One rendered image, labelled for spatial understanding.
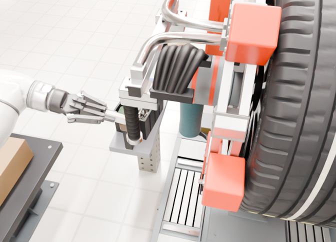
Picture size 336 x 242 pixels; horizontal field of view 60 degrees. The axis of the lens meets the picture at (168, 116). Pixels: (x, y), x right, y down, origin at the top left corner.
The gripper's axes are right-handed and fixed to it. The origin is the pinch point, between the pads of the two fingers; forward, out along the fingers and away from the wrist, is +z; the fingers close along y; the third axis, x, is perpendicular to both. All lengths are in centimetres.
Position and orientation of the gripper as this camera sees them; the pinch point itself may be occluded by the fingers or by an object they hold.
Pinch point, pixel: (116, 117)
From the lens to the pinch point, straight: 93.8
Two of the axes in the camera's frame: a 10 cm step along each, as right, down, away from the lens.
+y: 1.3, -7.2, 6.8
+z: 9.6, 2.7, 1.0
